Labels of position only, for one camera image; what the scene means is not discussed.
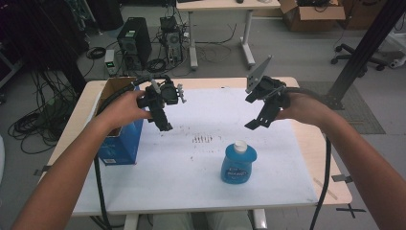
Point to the person's left hand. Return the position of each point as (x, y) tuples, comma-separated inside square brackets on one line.
[(123, 110)]

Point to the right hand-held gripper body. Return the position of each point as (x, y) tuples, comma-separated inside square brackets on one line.
[(271, 89)]

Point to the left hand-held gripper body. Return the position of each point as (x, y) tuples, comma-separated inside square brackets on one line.
[(159, 96)]

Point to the person's left leg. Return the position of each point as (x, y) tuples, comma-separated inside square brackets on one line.
[(172, 222)]

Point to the person's leg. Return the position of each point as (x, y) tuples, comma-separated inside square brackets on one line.
[(228, 221), (172, 222)]

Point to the black computer tower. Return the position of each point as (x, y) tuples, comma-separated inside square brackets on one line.
[(135, 41)]

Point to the grey floor mat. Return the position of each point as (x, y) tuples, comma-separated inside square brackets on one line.
[(360, 118)]

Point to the white power supply unit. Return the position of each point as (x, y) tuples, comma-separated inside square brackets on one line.
[(109, 62)]

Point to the open brown cardboard box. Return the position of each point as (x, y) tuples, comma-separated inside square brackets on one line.
[(316, 16)]

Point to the black office chair base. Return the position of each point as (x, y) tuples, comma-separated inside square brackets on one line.
[(357, 57)]

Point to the black tape strip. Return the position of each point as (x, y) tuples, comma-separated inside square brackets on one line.
[(41, 170)]

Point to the person's right hand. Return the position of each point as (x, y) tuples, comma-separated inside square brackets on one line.
[(306, 108)]

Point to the blue cardboard box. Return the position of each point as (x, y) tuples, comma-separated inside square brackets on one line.
[(123, 143)]

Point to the white table mat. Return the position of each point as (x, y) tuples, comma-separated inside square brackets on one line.
[(191, 185)]

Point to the grey tape strip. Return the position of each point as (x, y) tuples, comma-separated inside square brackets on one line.
[(341, 178)]

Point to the white desk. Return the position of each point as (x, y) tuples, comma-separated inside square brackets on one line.
[(223, 4)]

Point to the blue bottle with white cap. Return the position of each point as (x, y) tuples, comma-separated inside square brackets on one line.
[(237, 166)]

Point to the closed brown cardboard box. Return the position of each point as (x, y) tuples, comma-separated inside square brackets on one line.
[(360, 12)]

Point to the person's right leg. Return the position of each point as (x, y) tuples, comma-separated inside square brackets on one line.
[(228, 221)]

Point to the small open computer case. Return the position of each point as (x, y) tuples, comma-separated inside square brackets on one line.
[(172, 41)]

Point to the white table leg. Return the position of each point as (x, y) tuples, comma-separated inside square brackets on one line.
[(259, 220), (131, 223)]

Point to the black aluminium post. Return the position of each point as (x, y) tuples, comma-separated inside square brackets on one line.
[(367, 48)]

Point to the beige tape strip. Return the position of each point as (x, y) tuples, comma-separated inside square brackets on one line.
[(325, 189)]

